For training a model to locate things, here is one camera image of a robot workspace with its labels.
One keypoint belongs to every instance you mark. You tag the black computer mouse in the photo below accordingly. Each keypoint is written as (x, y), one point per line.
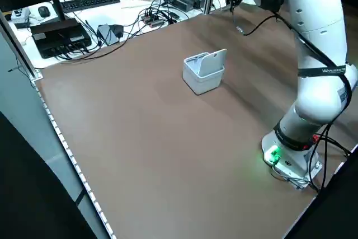
(44, 11)

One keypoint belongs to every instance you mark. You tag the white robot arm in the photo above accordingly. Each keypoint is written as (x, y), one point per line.
(316, 6)

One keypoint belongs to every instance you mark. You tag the black power adapter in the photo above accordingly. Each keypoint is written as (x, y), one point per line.
(107, 33)

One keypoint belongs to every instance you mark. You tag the aluminium frame post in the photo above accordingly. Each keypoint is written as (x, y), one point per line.
(35, 75)

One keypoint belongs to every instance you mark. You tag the white flip lid trash can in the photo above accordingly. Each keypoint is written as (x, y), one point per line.
(204, 82)

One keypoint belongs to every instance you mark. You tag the black keyboard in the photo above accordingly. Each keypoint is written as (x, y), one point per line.
(89, 1)

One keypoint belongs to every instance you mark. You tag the small white device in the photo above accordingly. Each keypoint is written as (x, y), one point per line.
(19, 18)

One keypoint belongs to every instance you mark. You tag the white table edge strip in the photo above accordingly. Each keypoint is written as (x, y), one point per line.
(71, 155)

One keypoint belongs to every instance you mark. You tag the black box computer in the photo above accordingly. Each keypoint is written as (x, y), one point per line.
(56, 36)

